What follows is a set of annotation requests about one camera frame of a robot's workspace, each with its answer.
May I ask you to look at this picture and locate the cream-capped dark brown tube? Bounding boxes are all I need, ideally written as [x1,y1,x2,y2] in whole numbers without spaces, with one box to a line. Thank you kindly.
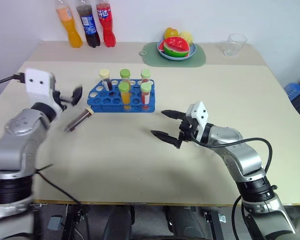
[64,106,95,133]

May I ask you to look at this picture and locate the toy watermelon slice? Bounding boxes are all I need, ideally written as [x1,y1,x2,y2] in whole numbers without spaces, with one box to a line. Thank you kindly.
[157,36,191,58]

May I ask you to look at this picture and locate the dark rounded shape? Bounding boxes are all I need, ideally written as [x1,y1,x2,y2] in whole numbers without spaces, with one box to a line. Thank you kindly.
[164,205,209,240]

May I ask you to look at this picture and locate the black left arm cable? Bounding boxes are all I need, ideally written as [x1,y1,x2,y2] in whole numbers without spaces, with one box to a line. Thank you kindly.
[0,72,26,89]

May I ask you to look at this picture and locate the dark cola bottle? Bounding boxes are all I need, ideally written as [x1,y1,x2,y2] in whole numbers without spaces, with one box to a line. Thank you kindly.
[75,0,101,49]

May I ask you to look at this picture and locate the light blue plate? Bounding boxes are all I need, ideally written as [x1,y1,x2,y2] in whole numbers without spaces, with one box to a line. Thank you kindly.
[157,41,198,62]

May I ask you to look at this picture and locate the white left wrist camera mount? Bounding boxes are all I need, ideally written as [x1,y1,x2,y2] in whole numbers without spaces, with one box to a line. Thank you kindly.
[24,68,57,104]

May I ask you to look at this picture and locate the green-capped red tube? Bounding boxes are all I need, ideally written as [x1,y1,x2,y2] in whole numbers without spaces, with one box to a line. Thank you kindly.
[140,69,151,85]
[140,82,154,111]

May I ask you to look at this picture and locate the red soda bottle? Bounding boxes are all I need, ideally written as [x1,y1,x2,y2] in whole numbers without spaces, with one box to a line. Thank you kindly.
[95,0,117,49]

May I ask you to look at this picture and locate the green mat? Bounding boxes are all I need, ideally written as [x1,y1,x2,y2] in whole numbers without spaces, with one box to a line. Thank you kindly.
[139,41,207,69]

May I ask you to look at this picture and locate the toy yellow orange pepper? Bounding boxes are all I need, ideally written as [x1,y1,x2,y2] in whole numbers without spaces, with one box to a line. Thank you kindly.
[163,26,179,41]

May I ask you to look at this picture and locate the orange soda bottle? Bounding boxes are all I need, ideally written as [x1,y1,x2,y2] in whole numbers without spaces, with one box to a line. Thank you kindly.
[55,0,84,49]

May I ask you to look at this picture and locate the clear plastic cup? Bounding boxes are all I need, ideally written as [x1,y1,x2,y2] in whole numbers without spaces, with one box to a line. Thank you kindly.
[222,33,248,58]

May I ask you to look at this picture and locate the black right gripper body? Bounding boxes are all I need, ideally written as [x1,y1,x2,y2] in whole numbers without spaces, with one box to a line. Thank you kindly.
[178,115,199,143]

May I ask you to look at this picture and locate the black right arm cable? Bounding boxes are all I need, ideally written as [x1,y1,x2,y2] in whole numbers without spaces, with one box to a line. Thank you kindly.
[191,136,274,240]

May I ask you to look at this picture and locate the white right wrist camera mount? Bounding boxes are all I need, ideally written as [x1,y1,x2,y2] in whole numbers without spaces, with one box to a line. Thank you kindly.
[185,101,211,141]

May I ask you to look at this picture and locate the blue plastic stool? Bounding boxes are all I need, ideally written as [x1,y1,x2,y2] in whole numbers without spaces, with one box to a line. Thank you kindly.
[283,82,300,101]

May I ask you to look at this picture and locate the thin black cable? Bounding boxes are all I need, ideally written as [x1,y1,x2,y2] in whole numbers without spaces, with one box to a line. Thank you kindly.
[33,163,91,240]

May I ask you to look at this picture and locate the green-capped orange tube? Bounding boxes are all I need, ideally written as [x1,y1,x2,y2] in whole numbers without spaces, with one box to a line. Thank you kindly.
[118,81,132,111]
[119,68,132,85]

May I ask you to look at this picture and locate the cream-capped dark red tube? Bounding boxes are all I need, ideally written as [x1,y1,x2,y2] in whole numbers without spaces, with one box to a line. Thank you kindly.
[98,68,114,92]

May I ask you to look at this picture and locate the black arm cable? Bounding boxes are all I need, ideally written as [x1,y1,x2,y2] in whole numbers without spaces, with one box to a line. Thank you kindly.
[191,136,274,240]
[0,72,26,89]

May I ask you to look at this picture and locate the toy yellow lemon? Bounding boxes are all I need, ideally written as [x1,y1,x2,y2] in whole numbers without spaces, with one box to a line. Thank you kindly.
[177,30,195,46]

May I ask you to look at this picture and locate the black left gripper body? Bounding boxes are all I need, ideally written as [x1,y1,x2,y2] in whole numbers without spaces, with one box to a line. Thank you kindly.
[52,90,68,111]

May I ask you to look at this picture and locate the small grey box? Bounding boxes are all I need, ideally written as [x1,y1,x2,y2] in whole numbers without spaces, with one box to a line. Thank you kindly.
[47,216,64,232]

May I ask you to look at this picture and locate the blue test tube rack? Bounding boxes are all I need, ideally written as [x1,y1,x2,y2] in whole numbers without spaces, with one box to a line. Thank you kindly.
[87,78,157,114]

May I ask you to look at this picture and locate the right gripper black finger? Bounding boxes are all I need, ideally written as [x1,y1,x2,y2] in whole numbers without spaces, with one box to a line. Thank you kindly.
[150,129,184,150]
[160,109,186,121]

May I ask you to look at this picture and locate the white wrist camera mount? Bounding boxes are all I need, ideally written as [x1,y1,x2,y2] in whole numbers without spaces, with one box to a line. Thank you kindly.
[185,101,211,141]
[24,68,57,104]

